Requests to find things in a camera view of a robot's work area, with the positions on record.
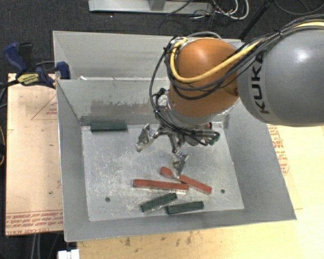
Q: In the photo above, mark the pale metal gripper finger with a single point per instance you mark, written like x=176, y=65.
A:
x=179, y=162
x=146, y=137

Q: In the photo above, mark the red-brown flat block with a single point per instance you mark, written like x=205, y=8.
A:
x=195, y=184
x=159, y=184

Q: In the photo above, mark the dark green flat block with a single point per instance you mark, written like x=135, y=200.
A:
x=108, y=125
x=185, y=207
x=158, y=202

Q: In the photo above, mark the grey metal bin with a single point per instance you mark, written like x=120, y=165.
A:
x=110, y=166

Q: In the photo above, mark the brown cardboard board red print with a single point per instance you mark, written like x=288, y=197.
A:
x=32, y=144

